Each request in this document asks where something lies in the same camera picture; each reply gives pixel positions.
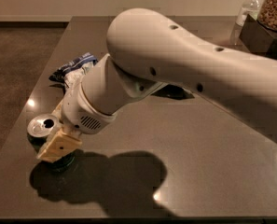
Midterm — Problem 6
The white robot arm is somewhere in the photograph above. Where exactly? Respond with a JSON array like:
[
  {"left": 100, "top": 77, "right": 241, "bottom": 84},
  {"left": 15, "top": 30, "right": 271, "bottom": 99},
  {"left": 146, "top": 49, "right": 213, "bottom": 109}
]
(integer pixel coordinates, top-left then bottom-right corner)
[{"left": 37, "top": 8, "right": 277, "bottom": 162}]

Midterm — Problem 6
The green chip bag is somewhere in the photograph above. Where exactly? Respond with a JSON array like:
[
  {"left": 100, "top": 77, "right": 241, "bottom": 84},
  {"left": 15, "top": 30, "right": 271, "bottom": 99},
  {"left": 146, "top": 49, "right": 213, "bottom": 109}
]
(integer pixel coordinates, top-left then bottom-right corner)
[{"left": 153, "top": 85, "right": 193, "bottom": 100}]

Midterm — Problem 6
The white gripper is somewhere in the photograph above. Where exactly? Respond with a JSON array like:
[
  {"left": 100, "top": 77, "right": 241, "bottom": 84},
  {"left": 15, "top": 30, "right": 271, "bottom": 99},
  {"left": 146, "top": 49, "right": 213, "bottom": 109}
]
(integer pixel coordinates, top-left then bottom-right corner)
[{"left": 36, "top": 80, "right": 117, "bottom": 163}]

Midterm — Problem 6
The clear plastic bottle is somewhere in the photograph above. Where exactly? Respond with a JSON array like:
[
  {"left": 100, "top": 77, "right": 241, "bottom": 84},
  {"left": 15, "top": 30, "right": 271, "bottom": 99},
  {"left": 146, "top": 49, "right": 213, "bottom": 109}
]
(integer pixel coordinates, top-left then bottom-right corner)
[{"left": 236, "top": 0, "right": 263, "bottom": 27}]

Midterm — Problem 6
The blue crumpled chip bag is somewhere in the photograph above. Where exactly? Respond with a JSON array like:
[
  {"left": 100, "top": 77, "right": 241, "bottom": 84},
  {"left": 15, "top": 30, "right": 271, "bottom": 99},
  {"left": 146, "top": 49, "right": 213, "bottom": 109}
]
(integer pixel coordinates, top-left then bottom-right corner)
[{"left": 48, "top": 52, "right": 98, "bottom": 91}]

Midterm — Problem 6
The dark dispenser base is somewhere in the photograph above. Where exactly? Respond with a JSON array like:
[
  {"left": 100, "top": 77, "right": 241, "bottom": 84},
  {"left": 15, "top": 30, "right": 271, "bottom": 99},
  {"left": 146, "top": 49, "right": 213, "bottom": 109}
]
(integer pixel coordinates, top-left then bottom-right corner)
[{"left": 239, "top": 15, "right": 277, "bottom": 60}]

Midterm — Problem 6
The green soda can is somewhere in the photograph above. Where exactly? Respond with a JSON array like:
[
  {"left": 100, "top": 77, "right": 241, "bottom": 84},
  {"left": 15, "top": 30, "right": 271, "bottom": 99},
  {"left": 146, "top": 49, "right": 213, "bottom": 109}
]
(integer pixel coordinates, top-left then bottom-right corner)
[{"left": 27, "top": 114, "right": 75, "bottom": 173}]

